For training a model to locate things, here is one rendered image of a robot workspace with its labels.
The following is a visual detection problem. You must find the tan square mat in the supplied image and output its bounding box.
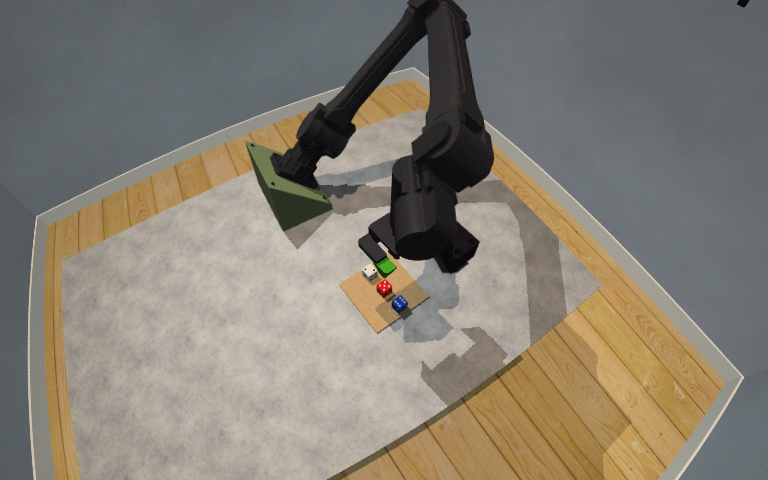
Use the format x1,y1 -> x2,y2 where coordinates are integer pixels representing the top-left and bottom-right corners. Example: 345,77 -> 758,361
339,253 -> 429,333

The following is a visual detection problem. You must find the blue die with white pips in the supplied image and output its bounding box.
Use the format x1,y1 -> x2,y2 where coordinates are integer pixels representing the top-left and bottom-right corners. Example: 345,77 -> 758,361
391,295 -> 408,314

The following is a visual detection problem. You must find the grey die with black pips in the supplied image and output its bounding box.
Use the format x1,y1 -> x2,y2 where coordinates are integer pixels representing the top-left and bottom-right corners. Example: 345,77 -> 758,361
362,264 -> 378,282

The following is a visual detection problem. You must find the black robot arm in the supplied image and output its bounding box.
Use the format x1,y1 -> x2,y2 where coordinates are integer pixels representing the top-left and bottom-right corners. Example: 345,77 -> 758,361
270,0 -> 494,274

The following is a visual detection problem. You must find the red die with white pips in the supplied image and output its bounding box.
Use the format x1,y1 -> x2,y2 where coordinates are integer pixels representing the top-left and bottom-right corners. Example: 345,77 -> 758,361
376,279 -> 392,298

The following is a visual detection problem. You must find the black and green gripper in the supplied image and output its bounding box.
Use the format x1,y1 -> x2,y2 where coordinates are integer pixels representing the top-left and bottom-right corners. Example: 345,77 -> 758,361
358,199 -> 400,278

